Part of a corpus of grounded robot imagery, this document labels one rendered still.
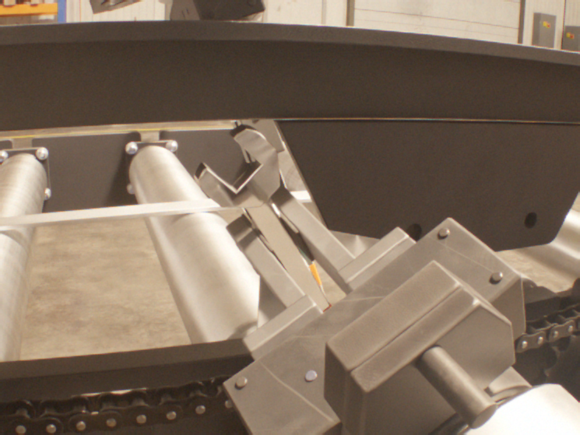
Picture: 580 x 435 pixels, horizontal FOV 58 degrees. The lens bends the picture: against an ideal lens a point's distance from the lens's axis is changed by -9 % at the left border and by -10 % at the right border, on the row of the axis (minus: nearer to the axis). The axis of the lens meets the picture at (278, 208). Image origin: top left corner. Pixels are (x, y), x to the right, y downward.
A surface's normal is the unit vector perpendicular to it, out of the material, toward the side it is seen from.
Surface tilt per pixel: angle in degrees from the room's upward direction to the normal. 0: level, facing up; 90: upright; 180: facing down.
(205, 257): 25
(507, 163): 90
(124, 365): 0
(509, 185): 90
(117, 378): 90
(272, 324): 36
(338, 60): 90
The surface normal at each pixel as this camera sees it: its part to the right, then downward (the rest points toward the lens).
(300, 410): -0.38, -0.66
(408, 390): 0.44, 0.48
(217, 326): -0.67, -0.59
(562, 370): 0.33, 0.29
